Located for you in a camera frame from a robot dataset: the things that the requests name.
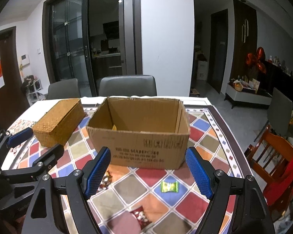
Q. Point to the open cardboard box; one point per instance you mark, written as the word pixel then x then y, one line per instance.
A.
pixel 151 132

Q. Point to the glass sliding door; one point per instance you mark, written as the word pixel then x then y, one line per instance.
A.
pixel 66 43

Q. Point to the grey dining chair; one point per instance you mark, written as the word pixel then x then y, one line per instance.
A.
pixel 128 85
pixel 64 89

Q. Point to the white low cabinet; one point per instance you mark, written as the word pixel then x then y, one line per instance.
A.
pixel 245 99

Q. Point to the red wooden chair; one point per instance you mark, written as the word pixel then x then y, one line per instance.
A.
pixel 272 159

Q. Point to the grey dining chair left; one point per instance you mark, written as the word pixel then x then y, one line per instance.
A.
pixel 64 89

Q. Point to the white intercom panel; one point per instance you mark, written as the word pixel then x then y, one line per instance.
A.
pixel 25 60

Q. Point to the dark wooden wardrobe door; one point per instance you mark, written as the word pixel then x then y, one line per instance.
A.
pixel 245 37

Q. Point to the green candy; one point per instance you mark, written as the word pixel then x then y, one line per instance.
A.
pixel 166 187

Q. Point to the red white snack packet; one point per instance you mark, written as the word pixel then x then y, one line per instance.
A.
pixel 141 217

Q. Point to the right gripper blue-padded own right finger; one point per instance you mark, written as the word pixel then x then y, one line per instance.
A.
pixel 250 214

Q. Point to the brown entrance door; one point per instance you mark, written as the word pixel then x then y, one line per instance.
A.
pixel 13 101

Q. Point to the woven wicker box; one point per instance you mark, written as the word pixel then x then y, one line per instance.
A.
pixel 58 124

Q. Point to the red foil balloon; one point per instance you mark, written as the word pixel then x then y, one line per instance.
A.
pixel 257 59

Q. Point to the grey dining chair centre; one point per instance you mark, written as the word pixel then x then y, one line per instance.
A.
pixel 128 85

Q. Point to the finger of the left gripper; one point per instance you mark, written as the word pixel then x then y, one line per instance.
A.
pixel 8 141
pixel 47 161

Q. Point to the grey chair right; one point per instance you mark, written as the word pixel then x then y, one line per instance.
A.
pixel 278 114

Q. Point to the gold red candy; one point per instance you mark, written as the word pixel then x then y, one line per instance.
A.
pixel 106 181

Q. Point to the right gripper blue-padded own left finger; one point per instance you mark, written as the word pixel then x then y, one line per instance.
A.
pixel 45 213

